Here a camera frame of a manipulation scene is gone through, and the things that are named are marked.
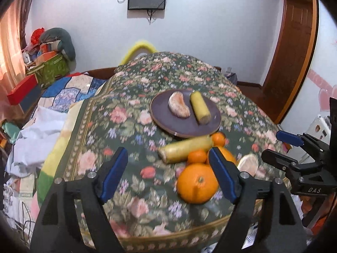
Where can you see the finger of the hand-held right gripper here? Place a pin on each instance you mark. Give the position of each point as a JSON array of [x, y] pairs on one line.
[[279, 160], [289, 138]]

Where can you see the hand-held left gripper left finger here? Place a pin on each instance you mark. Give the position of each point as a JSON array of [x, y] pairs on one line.
[[113, 175]]

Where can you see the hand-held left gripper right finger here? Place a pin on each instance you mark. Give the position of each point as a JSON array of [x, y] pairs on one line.
[[223, 175]]

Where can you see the large orange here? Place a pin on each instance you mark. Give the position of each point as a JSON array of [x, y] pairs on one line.
[[196, 183]]

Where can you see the round purple plate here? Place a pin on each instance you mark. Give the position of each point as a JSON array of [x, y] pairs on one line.
[[163, 110]]

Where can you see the medium orange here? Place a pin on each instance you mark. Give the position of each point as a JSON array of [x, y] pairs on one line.
[[227, 154]]

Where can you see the peeled citrus piece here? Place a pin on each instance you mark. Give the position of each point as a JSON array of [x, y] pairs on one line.
[[248, 164]]

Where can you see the white appliance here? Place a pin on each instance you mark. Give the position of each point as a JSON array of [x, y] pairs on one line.
[[317, 129]]

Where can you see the small tangerine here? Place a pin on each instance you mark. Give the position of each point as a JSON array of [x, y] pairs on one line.
[[218, 139], [197, 156]]

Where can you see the long yellow banana piece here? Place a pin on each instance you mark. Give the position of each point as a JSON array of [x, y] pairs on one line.
[[184, 149]]

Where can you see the short yellow banana piece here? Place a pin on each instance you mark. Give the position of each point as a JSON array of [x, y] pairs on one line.
[[200, 106]]

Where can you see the peeled orange half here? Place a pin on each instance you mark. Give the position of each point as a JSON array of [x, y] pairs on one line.
[[179, 105]]

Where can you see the brown wooden door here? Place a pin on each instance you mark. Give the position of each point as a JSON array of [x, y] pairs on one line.
[[292, 52]]

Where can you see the white cloth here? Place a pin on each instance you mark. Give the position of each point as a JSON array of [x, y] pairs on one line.
[[36, 137]]

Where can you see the green floral blanket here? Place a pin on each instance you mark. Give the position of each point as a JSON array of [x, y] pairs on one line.
[[137, 89]]

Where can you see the blue patchwork quilt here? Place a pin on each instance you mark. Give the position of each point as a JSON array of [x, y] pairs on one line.
[[68, 92]]

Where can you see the teal cloth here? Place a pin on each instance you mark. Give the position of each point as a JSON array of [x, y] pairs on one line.
[[11, 131]]

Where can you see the green patterned box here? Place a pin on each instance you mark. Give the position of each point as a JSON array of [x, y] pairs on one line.
[[51, 69]]

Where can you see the red flat box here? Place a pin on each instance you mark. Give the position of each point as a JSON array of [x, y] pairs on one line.
[[22, 91]]

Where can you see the yellow curved tube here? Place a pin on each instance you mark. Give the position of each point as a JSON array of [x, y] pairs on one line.
[[138, 46]]

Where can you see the orange box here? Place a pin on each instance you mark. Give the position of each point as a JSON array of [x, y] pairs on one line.
[[48, 56]]

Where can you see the pink curtain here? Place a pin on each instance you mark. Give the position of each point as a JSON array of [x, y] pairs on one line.
[[11, 52]]

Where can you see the red bag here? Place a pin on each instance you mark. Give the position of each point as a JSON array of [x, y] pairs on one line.
[[36, 35]]

